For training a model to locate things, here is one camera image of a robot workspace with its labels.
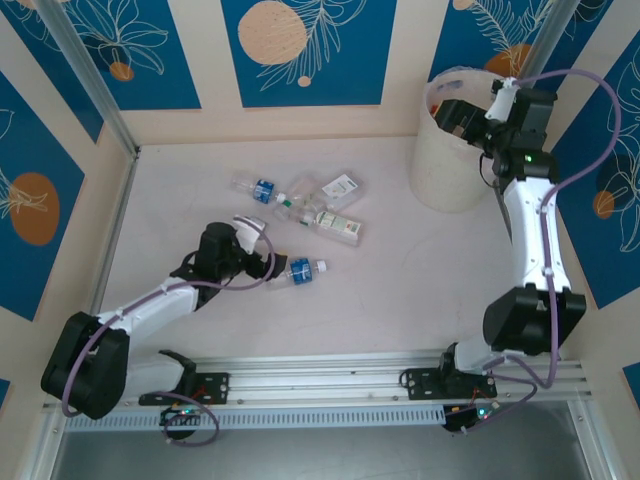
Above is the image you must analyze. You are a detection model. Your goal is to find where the blue label water bottle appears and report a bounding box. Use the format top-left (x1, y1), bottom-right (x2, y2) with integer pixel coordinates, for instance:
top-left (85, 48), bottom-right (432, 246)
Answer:
top-left (230, 170), bottom-right (286, 206)
top-left (264, 257), bottom-right (329, 292)

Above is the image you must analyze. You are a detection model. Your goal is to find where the small clear plastic bottle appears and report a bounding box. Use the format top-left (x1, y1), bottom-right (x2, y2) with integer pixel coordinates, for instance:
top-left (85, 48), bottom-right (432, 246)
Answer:
top-left (273, 204), bottom-right (319, 229)

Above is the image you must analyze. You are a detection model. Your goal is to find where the green white label bottle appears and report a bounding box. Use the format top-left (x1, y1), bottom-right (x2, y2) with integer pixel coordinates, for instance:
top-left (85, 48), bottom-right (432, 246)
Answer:
top-left (312, 209), bottom-right (364, 248)

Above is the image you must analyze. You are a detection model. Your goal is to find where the clear bottle green cap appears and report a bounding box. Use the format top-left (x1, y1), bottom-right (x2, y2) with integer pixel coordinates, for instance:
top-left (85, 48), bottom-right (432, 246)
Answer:
top-left (283, 173), bottom-right (326, 209)

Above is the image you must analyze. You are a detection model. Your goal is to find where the clear square bottle white label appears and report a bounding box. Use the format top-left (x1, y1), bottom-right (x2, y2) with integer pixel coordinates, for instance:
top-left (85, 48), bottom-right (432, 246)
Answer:
top-left (319, 172), bottom-right (365, 209)

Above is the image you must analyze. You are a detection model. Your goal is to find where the clear plastic bin liner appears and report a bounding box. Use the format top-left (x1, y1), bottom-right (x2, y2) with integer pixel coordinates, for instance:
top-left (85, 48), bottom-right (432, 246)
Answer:
top-left (423, 67), bottom-right (504, 151)

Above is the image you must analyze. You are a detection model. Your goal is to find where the cream plastic bin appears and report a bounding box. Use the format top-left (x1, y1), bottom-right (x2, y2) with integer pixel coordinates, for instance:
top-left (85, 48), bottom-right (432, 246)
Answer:
top-left (409, 67), bottom-right (516, 214)

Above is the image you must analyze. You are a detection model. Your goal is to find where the small controller board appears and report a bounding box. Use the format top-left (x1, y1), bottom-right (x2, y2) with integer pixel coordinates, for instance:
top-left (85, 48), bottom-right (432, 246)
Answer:
top-left (159, 405), bottom-right (207, 430)
top-left (442, 402), bottom-right (499, 435)

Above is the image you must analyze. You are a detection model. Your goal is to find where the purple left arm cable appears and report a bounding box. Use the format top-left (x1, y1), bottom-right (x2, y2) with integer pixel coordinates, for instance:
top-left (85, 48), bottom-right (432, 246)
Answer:
top-left (62, 214), bottom-right (276, 447)

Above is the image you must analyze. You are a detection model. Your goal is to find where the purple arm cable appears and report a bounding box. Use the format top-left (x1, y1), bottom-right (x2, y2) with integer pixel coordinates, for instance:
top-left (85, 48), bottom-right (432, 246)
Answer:
top-left (62, 214), bottom-right (276, 447)
top-left (462, 68), bottom-right (622, 436)

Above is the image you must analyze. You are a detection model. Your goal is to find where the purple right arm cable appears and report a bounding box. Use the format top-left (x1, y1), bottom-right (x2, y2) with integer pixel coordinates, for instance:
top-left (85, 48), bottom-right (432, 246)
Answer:
top-left (462, 68), bottom-right (622, 436)

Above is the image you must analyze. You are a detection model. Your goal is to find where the aluminium frame post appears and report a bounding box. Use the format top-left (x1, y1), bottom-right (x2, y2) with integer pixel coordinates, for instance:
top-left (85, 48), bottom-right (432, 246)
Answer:
top-left (517, 0), bottom-right (576, 89)
top-left (34, 0), bottom-right (142, 162)

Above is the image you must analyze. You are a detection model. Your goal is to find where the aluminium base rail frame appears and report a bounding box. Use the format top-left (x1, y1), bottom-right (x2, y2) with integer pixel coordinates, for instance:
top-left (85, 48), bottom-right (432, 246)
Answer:
top-left (42, 349), bottom-right (596, 416)

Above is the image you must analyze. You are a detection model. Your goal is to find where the grey slotted cable duct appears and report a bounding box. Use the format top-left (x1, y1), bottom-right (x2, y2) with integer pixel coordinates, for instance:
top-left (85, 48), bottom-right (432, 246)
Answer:
top-left (63, 405), bottom-right (446, 432)

